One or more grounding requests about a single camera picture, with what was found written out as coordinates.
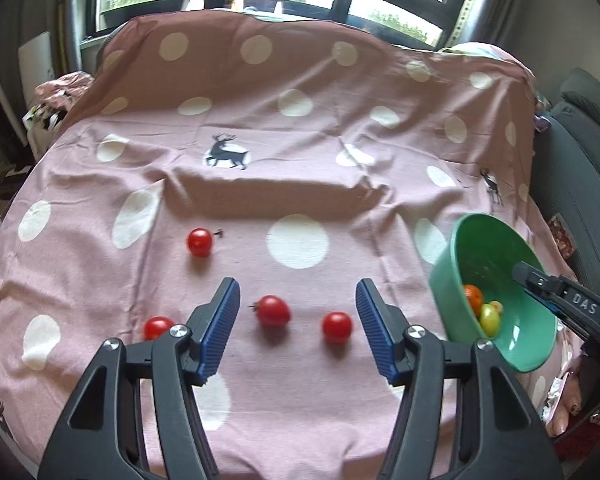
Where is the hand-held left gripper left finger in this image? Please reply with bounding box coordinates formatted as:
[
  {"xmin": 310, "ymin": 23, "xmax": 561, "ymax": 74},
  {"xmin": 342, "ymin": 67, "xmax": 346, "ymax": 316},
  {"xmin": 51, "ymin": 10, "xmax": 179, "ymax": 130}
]
[{"xmin": 37, "ymin": 277, "xmax": 242, "ymax": 480}]

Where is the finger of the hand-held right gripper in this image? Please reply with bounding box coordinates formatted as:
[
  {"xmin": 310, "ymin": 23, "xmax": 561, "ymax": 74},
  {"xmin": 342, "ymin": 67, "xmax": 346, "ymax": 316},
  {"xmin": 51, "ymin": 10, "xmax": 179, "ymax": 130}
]
[{"xmin": 511, "ymin": 261, "xmax": 561, "ymax": 311}]

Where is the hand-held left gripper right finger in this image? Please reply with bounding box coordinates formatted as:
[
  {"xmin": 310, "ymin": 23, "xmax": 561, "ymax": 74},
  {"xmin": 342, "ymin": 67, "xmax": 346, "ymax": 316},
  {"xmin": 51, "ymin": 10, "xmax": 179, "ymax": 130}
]
[{"xmin": 356, "ymin": 279, "xmax": 563, "ymax": 480}]

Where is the round red cherry tomato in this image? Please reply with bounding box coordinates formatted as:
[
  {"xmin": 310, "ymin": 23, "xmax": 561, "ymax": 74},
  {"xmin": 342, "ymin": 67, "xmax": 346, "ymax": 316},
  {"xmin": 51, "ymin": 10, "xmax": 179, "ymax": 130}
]
[
  {"xmin": 143, "ymin": 316, "xmax": 177, "ymax": 342},
  {"xmin": 322, "ymin": 312, "xmax": 353, "ymax": 345},
  {"xmin": 187, "ymin": 227, "xmax": 213, "ymax": 257}
]

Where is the green plastic bowl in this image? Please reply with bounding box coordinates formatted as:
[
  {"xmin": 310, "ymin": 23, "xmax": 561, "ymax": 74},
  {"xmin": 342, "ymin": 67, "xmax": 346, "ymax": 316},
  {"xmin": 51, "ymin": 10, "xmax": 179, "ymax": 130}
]
[{"xmin": 428, "ymin": 212, "xmax": 558, "ymax": 373}]

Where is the oblong red cherry tomato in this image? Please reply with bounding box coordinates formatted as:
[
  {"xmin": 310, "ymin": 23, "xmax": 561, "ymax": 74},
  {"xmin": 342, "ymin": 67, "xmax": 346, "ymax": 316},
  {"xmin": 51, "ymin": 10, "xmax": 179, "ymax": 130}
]
[{"xmin": 252, "ymin": 295, "xmax": 291, "ymax": 328}]

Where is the mandarin orange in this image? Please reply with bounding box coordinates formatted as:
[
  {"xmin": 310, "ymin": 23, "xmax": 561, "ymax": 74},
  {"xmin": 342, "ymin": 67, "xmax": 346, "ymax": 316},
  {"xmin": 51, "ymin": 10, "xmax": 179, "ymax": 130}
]
[{"xmin": 462, "ymin": 284, "xmax": 484, "ymax": 311}]

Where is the clear box of dried petals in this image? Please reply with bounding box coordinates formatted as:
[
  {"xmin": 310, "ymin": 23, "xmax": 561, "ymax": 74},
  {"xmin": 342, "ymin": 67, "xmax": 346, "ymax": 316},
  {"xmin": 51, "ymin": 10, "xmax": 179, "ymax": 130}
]
[{"xmin": 546, "ymin": 212, "xmax": 577, "ymax": 261}]

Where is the pink cased phone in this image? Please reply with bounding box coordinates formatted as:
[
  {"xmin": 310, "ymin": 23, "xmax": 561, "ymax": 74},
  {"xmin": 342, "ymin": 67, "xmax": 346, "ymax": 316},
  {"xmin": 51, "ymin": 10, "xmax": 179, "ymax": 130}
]
[{"xmin": 542, "ymin": 355, "xmax": 598, "ymax": 438}]

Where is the grey green sofa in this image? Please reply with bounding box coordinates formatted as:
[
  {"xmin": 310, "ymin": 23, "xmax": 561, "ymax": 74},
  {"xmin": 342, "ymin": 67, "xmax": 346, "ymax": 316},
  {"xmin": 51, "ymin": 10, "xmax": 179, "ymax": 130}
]
[{"xmin": 530, "ymin": 67, "xmax": 600, "ymax": 306}]

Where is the purple folded cloth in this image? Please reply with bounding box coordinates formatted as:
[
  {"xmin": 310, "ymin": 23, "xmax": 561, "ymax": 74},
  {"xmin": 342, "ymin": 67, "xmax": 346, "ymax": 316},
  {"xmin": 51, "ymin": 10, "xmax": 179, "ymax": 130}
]
[{"xmin": 532, "ymin": 95, "xmax": 553, "ymax": 133}]

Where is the pink dotted deer blanket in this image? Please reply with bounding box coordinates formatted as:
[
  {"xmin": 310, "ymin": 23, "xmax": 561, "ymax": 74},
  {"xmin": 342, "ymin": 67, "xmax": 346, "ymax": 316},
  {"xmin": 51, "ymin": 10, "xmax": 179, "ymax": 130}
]
[{"xmin": 0, "ymin": 7, "xmax": 581, "ymax": 480}]

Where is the pastel printed bedding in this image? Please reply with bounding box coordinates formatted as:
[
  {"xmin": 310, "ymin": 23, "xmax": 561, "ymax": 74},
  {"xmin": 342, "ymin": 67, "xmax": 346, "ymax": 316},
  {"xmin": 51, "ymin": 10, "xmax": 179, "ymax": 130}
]
[{"xmin": 437, "ymin": 42, "xmax": 526, "ymax": 68}]

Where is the grey curtain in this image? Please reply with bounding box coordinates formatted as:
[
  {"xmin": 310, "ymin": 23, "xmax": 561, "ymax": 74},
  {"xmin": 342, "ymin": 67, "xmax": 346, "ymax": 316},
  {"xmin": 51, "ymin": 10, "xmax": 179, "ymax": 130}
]
[
  {"xmin": 55, "ymin": 0, "xmax": 93, "ymax": 76},
  {"xmin": 450, "ymin": 0, "xmax": 526, "ymax": 56}
]

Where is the pink floral cloth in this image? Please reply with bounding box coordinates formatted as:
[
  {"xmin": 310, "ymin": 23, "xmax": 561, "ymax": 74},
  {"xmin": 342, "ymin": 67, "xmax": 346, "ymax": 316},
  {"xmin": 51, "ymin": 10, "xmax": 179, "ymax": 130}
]
[{"xmin": 22, "ymin": 71, "xmax": 96, "ymax": 133}]

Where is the white board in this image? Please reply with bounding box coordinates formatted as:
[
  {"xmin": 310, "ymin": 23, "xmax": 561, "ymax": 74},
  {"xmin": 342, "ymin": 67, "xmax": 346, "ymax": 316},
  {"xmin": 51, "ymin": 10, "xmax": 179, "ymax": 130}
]
[{"xmin": 17, "ymin": 31, "xmax": 56, "ymax": 81}]

